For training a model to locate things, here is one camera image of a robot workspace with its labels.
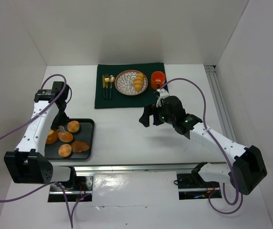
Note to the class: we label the dark green placemat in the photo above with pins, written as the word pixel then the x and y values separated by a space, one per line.
pixel 119 100

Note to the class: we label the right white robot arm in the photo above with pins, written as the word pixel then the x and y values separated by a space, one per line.
pixel 246 167

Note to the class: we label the aluminium rail right side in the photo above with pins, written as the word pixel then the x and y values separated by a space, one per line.
pixel 218 95

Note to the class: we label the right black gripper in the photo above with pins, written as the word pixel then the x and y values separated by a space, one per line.
pixel 154 115

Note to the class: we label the gold fork dark handle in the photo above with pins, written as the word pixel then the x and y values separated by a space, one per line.
pixel 106 79

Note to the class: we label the large orange round bread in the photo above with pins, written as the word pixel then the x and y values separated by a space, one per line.
pixel 52 137

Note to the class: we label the round bun top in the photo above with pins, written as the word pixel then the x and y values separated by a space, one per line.
pixel 73 126

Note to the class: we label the black baking tray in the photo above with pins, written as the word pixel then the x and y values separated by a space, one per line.
pixel 85 134

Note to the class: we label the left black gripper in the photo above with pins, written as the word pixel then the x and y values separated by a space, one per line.
pixel 60 119

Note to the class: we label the gold spoon dark handle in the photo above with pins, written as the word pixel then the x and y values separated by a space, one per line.
pixel 111 80

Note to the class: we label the round bun middle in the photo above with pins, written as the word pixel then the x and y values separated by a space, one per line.
pixel 66 136

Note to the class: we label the striped long bread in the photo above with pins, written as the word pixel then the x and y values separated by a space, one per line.
pixel 138 82

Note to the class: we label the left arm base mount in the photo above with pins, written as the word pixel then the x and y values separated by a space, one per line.
pixel 77 189

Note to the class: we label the metal tongs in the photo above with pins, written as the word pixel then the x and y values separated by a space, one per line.
pixel 61 129

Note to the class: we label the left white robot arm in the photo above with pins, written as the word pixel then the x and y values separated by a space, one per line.
pixel 27 163

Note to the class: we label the brown croissant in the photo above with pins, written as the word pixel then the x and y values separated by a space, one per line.
pixel 79 147

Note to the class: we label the floral patterned plate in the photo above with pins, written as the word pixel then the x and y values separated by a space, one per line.
pixel 124 82

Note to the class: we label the gold knife dark handle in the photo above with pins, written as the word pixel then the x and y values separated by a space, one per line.
pixel 103 85

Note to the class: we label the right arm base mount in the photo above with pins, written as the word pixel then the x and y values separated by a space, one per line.
pixel 190 188

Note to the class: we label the round bun bottom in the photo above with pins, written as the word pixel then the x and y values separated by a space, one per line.
pixel 65 150

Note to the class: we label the orange mug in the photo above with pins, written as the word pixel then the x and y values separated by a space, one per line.
pixel 157 80

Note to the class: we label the round bun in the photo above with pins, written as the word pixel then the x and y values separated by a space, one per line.
pixel 66 136
pixel 73 126
pixel 65 150

